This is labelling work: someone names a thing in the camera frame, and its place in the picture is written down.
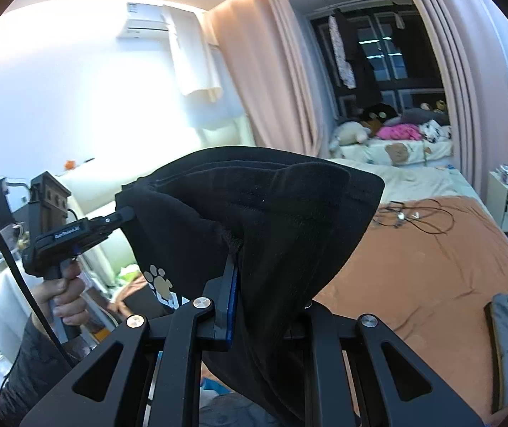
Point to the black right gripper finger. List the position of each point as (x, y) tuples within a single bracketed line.
[(115, 220)]

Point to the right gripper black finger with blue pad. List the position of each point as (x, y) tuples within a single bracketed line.
[(328, 400), (205, 324)]

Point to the black teddy bear t-shirt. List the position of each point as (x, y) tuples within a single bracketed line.
[(288, 222)]

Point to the dark sleeve forearm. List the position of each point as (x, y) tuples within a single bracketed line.
[(38, 367)]

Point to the person's left hand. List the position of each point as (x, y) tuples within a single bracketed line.
[(62, 297)]

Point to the orange brown blanket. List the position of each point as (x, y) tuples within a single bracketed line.
[(431, 290)]

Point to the pink left curtain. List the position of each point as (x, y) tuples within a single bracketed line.
[(268, 59)]

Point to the pink curtain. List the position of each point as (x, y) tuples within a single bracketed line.
[(268, 59), (474, 73)]

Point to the beige plush toy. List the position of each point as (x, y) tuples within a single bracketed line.
[(351, 132)]

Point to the pale yellow bed sheet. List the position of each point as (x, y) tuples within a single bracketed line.
[(411, 170)]

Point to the pink plush cloth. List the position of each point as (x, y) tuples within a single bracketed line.
[(403, 131)]

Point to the white spotted plush toy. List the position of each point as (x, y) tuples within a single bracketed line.
[(433, 132)]

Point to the pink right curtain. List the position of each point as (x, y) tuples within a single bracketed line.
[(474, 73)]

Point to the white wall air conditioner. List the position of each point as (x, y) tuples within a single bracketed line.
[(144, 21)]

